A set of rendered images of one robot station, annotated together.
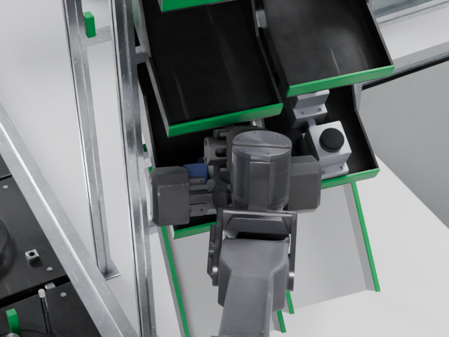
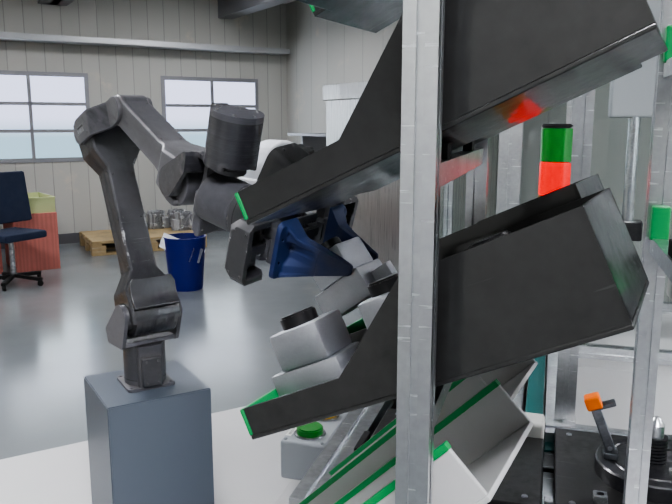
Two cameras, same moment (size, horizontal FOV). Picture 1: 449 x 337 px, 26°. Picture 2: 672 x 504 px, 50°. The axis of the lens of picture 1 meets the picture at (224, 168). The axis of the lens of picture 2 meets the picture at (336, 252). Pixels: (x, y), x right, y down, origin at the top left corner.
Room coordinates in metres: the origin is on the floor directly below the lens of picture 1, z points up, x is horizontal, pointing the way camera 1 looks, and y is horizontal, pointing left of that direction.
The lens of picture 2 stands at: (1.32, -0.50, 1.42)
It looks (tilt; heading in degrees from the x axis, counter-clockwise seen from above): 10 degrees down; 135
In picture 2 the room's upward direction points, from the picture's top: straight up
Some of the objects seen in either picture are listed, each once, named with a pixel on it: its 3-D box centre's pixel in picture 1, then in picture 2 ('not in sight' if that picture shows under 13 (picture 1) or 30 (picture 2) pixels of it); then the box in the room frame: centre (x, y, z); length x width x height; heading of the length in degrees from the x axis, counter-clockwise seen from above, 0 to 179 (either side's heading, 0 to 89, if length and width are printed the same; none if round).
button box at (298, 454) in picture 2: not in sight; (324, 432); (0.55, 0.24, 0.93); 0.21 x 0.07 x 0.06; 118
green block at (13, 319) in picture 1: (14, 324); not in sight; (0.82, 0.28, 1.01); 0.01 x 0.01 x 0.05; 28
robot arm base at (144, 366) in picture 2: not in sight; (145, 361); (0.46, -0.01, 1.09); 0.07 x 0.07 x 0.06; 76
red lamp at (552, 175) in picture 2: not in sight; (556, 178); (0.79, 0.49, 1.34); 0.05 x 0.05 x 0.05
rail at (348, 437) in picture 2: not in sight; (388, 402); (0.51, 0.44, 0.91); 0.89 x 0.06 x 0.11; 118
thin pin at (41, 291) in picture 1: (45, 311); not in sight; (0.83, 0.24, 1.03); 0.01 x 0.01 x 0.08
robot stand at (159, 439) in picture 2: not in sight; (148, 448); (0.45, -0.01, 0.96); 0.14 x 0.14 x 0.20; 76
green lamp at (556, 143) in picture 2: not in sight; (557, 144); (0.79, 0.49, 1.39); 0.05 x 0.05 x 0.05
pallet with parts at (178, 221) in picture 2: not in sight; (142, 230); (-6.13, 3.75, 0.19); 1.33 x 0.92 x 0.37; 76
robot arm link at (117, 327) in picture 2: not in sight; (146, 320); (0.46, -0.01, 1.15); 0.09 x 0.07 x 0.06; 85
